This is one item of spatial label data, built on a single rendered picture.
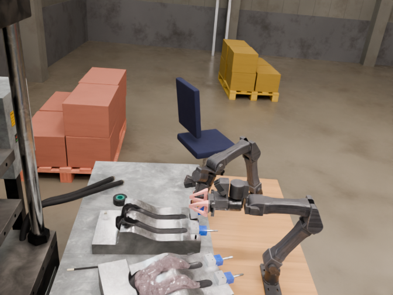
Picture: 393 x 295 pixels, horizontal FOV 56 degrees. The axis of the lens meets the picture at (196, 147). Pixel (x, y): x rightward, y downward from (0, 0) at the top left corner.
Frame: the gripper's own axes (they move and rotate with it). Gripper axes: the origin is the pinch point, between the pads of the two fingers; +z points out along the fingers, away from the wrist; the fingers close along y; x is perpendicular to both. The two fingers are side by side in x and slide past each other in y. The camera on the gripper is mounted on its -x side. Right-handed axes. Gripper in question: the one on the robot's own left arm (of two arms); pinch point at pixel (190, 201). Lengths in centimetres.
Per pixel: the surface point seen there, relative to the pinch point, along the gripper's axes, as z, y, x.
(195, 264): -3.3, -1.7, 34.6
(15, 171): 82, -26, 7
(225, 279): -15.9, 8.4, 32.0
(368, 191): -191, -216, 125
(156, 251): 14.8, -11.7, 37.0
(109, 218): 41, -29, 32
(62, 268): 55, 1, 38
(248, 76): -88, -491, 80
